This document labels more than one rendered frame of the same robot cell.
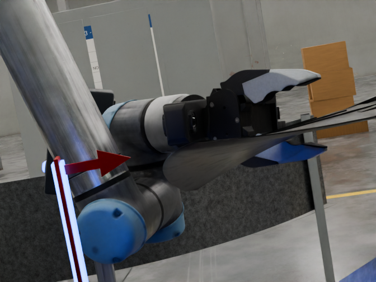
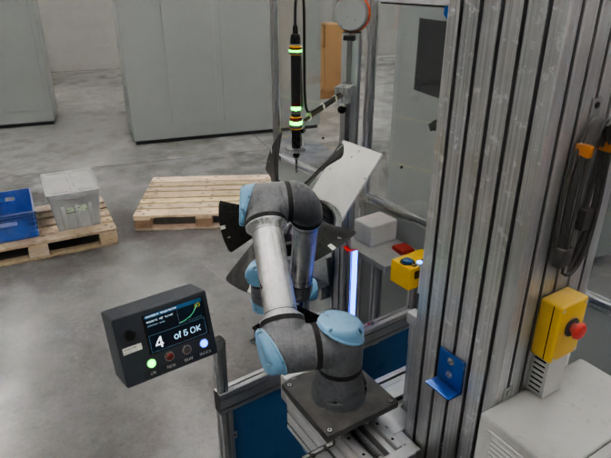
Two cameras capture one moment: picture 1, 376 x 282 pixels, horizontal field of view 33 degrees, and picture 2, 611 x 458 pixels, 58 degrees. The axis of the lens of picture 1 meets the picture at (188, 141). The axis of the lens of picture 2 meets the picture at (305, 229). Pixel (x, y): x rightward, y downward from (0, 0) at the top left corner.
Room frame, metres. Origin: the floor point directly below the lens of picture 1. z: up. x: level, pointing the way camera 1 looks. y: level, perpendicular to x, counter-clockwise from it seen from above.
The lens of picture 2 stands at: (1.51, 1.48, 2.05)
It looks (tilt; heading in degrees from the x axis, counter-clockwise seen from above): 25 degrees down; 241
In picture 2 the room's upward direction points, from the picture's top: straight up
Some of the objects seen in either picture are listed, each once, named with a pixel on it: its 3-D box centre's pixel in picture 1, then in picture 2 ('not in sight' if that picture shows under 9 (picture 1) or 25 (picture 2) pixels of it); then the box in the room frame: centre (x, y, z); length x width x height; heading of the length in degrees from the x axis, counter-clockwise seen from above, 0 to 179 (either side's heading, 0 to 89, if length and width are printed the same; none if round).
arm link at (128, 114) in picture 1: (140, 130); (261, 270); (0.87, 0.06, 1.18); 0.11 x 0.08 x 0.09; 43
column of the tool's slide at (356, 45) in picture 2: not in sight; (345, 214); (0.04, -0.70, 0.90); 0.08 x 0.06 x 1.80; 131
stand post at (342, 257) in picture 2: not in sight; (338, 307); (0.27, -0.40, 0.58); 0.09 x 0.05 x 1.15; 96
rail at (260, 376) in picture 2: not in sight; (331, 351); (0.65, 0.14, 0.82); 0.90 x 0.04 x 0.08; 6
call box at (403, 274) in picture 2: not in sight; (415, 270); (0.25, 0.10, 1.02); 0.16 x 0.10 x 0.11; 6
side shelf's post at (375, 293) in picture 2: not in sight; (373, 323); (0.05, -0.40, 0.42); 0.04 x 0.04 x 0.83; 6
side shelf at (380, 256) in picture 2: not in sight; (378, 247); (0.05, -0.40, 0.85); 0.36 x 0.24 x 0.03; 96
